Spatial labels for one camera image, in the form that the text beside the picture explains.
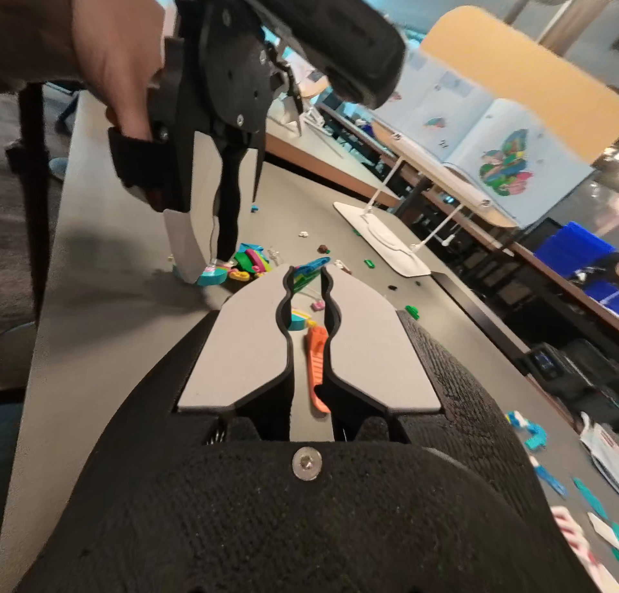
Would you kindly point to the orange brick separator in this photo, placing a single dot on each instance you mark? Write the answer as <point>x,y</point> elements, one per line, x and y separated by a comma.
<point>317,356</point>

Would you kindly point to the grey table with wooden edge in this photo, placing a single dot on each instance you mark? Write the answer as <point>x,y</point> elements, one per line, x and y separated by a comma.
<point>319,162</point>

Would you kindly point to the person's left hand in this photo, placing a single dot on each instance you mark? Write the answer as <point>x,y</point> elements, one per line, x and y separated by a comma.
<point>116,46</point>

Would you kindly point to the open instruction booklet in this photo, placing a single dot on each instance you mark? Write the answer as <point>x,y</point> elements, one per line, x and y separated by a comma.
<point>507,167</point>

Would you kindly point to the small teal yellow lego wing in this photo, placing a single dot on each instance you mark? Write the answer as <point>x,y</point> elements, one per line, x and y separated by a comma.
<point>300,318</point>

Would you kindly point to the colourful lego butterfly model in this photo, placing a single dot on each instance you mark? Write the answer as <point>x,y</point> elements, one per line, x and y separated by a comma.
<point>249,262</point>

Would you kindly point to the white paper leaflet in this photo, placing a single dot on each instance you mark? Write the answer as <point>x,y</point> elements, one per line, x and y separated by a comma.
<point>602,448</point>

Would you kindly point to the teal pink lego wing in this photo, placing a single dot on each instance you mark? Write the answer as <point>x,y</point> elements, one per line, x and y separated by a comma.
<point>213,275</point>

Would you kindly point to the tan board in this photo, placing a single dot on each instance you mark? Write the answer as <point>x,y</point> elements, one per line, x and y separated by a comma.
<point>507,61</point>

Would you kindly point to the cluster of colourful lego bricks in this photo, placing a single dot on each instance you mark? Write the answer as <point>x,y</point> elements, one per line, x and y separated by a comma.
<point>534,436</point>

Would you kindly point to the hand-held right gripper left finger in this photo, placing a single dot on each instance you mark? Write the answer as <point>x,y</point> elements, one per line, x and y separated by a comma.
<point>242,356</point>

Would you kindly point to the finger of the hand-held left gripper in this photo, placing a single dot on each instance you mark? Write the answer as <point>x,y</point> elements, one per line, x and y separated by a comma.
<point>249,172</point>
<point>193,235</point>

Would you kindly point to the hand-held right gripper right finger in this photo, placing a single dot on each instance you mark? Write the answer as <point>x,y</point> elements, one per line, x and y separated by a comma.
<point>382,361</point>

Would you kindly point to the blue plastic crate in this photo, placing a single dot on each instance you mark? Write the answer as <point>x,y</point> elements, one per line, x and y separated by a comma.
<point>570,247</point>

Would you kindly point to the black electronic device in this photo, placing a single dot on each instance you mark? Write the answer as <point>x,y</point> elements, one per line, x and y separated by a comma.
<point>556,375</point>

